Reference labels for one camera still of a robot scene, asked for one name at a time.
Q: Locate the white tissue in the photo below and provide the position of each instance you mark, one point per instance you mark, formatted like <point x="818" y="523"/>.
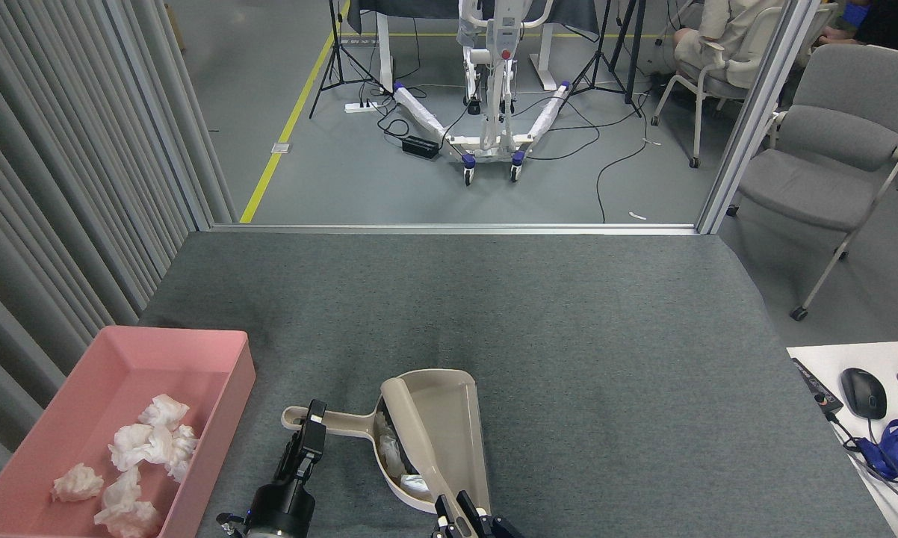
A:
<point x="75" y="483"/>
<point x="139" y="446"/>
<point x="391" y="456"/>
<point x="182" y="448"/>
<point x="163" y="411"/>
<point x="415" y="483"/>
<point x="122" y="489"/>
<point x="129" y="519"/>

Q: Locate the white desk with dark cloth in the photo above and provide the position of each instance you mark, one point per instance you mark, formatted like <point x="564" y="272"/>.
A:
<point x="383" y="52"/>

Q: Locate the black computer mouse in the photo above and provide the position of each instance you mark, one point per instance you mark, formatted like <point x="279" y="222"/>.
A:
<point x="864" y="392"/>

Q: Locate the black power adapter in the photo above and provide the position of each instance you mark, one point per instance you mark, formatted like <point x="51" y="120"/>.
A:
<point x="420" y="146"/>

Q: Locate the black tripod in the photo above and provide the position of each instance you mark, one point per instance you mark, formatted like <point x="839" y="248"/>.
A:
<point x="602" y="52"/>
<point x="337" y="52"/>

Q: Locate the white office chair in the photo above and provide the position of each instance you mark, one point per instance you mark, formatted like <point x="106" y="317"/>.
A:
<point x="748" y="52"/>

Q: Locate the white power strip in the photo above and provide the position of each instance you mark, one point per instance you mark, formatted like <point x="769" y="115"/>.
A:
<point x="361" y="107"/>

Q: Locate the white stand on wheels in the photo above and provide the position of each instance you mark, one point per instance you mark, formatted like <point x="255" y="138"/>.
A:
<point x="494" y="90"/>

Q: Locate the grey padded chair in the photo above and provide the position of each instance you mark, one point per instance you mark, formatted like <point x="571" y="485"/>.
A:
<point x="830" y="142"/>

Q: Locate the pink plastic bin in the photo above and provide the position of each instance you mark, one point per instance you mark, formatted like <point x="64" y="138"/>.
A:
<point x="120" y="366"/>

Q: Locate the beige hand brush black bristles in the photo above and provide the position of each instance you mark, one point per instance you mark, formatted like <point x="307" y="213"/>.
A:
<point x="412" y="422"/>

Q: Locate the grey pleated curtain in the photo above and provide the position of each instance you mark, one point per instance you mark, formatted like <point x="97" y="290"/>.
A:
<point x="31" y="187"/>

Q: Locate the black flat controller box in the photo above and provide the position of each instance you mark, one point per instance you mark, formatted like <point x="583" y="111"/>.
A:
<point x="815" y="385"/>

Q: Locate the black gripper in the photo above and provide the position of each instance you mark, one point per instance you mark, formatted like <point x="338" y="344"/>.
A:
<point x="281" y="512"/>

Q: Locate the silver table edge rail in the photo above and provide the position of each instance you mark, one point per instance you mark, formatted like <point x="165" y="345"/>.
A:
<point x="456" y="229"/>

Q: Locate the person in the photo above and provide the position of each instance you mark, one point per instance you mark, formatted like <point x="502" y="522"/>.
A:
<point x="725" y="22"/>
<point x="890" y="22"/>

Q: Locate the beige plastic dustpan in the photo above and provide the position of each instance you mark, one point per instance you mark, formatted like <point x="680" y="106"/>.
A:
<point x="456" y="426"/>

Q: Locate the black upright pole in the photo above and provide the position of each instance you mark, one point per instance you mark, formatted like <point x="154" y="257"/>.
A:
<point x="634" y="52"/>

